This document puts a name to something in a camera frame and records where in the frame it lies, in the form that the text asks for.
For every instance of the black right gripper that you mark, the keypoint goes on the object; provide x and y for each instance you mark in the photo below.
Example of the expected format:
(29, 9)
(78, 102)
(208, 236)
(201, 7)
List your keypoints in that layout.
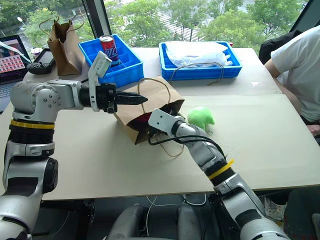
(155, 132)

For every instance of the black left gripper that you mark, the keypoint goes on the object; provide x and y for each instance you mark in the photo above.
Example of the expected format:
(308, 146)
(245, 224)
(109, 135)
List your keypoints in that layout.
(108, 96)

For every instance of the dark red plush toy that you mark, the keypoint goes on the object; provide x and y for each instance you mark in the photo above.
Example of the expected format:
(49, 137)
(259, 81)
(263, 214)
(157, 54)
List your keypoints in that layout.
(141, 121)

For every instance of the brown paper bag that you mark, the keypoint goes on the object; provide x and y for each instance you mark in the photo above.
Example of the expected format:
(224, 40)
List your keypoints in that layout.
(156, 96)
(66, 50)

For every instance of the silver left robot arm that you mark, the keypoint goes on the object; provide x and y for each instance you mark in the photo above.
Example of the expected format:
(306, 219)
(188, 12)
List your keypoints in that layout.
(32, 97)

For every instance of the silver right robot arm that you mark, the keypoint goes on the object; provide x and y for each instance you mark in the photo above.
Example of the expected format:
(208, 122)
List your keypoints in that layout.
(220, 172)

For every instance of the green plush toy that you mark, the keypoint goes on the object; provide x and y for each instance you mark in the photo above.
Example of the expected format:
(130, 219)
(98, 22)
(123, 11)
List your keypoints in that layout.
(200, 117)

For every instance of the upright brown paper bag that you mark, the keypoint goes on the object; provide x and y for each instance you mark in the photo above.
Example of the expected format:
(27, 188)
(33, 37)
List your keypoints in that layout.
(66, 50)

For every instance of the clear plastic bag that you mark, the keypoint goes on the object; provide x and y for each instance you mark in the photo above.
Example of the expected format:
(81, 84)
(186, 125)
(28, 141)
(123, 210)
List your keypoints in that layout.
(197, 52)

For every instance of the blue divided plastic bin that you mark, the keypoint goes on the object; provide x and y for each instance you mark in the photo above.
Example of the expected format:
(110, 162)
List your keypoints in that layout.
(130, 68)

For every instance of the red soda can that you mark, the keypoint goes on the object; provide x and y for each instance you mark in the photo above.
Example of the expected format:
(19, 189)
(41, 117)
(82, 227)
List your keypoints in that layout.
(110, 48)

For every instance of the blue shallow plastic crate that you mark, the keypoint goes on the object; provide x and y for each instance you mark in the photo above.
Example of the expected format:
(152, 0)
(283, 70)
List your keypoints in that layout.
(200, 72)

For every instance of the black handheld controller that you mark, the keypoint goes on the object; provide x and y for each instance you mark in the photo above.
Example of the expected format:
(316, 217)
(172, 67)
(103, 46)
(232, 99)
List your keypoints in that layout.
(43, 61)

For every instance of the grey rounded robot leg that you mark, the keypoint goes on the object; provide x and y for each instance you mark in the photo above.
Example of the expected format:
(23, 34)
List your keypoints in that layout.
(130, 222)
(188, 222)

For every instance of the small purple white cup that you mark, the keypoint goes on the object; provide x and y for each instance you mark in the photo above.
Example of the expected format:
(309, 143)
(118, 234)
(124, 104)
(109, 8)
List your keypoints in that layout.
(35, 52)

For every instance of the open laptop computer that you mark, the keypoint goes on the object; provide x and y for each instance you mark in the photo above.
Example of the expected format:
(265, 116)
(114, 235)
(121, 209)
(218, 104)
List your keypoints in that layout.
(11, 65)

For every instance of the black backpack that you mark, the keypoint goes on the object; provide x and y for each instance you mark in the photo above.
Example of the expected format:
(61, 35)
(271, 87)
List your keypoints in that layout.
(275, 46)

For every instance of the person in white shirt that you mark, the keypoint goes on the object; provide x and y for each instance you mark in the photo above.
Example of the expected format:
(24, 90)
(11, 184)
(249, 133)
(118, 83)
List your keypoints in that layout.
(300, 70)

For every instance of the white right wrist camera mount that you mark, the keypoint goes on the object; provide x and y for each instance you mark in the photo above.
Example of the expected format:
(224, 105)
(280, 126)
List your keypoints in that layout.
(161, 121)

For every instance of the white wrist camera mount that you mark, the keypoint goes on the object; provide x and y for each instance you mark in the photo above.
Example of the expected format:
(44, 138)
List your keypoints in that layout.
(161, 121)
(100, 63)

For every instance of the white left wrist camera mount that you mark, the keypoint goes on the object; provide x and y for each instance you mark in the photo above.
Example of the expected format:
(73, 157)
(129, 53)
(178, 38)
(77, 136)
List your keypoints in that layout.
(100, 63)

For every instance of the black window frame post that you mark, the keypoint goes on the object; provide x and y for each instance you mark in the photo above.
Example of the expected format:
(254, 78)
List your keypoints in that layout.
(303, 15)
(96, 17)

